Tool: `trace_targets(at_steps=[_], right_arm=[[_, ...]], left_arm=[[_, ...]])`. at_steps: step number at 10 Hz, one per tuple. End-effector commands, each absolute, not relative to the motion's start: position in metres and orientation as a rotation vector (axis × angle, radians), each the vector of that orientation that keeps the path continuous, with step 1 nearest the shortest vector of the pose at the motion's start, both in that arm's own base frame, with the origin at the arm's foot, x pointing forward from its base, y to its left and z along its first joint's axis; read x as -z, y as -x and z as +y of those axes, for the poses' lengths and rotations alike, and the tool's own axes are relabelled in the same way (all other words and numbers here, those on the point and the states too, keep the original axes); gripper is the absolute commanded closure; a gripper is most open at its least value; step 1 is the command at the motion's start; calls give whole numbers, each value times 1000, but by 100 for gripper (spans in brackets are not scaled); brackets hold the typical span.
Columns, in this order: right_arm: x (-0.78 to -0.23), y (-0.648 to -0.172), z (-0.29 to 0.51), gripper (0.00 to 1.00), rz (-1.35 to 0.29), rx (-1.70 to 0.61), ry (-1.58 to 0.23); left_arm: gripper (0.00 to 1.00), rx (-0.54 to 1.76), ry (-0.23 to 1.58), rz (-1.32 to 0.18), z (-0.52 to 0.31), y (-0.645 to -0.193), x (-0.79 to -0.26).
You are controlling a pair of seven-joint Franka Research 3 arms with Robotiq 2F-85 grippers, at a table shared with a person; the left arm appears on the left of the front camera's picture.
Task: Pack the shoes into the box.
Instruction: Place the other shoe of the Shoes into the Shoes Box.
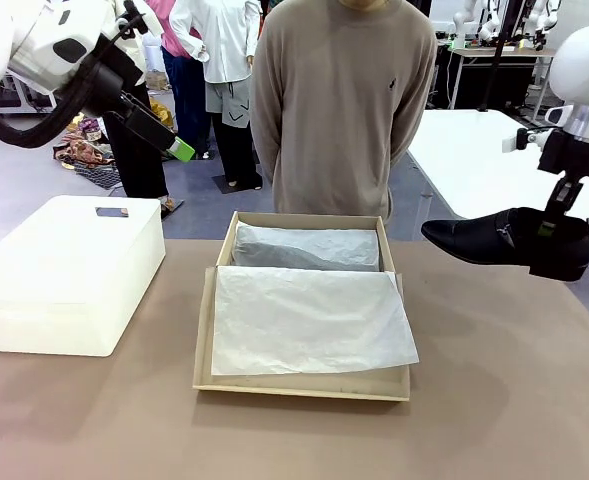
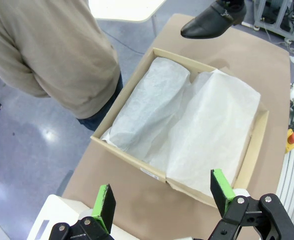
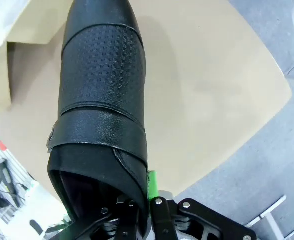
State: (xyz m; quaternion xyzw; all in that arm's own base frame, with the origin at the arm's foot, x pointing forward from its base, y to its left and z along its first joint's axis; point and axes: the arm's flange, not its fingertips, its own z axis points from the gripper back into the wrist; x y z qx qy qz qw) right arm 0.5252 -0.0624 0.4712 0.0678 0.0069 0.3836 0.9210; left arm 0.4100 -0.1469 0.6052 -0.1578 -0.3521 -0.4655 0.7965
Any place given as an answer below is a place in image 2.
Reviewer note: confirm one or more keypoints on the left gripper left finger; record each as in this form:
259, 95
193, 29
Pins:
106, 210

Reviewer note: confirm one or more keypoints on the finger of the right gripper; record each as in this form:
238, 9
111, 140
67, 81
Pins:
227, 2

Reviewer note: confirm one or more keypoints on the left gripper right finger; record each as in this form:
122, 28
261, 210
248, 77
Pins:
219, 192

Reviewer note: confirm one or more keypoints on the black leather buckle shoe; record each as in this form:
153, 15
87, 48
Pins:
206, 23

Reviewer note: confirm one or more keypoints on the brown cardboard shoe box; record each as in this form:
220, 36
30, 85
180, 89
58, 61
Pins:
126, 150

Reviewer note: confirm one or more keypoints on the white tissue paper sheet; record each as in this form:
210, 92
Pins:
216, 125
151, 100

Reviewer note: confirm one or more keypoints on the white table leg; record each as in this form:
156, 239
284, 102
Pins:
154, 26

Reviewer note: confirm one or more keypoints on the yellow emergency stop button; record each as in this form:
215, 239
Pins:
292, 140

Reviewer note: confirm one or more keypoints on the person in beige sweater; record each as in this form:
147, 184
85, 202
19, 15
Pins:
49, 55

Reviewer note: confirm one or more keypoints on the aluminium frame cart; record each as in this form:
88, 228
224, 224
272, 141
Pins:
279, 17

